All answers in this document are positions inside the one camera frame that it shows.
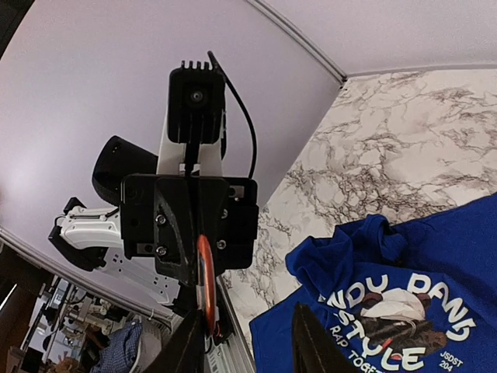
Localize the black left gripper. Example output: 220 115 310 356
120 174 259 287

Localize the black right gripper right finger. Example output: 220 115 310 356
292 302 357 373

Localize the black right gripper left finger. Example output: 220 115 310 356
144 309 205 373

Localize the blue panda print t-shirt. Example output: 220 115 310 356
249 195 496 372

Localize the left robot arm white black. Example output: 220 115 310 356
49 137 259 310

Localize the white perforated storage basket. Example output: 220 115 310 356
130 317 172 373

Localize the blue checkered cloth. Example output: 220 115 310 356
90 320 142 373

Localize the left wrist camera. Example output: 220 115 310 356
157 60 228 180

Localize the right aluminium corner post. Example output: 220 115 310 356
245 0 348 86

